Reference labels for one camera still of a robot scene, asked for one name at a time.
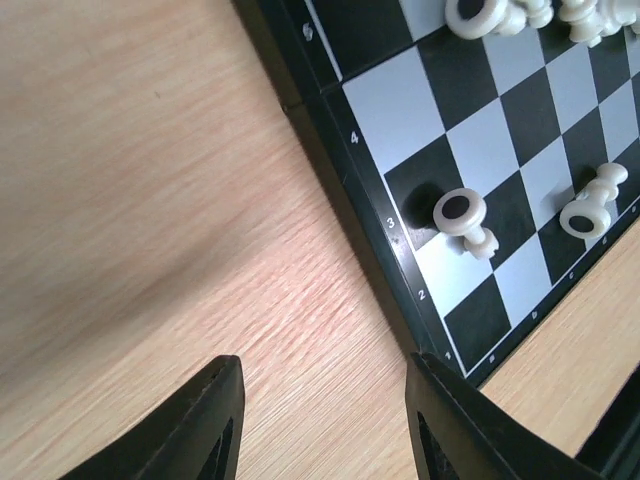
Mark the black and grey chessboard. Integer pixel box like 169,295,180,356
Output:
236,1,639,385

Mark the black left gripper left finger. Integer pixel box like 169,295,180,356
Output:
63,355,245,479

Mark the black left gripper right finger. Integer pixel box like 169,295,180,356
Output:
405,353,602,479

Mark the white bishop piece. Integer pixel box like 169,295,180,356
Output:
557,0,639,48

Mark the white rook piece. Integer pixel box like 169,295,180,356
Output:
433,188,499,259

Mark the white pawn piece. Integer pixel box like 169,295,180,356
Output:
559,163,629,240
445,0,527,40

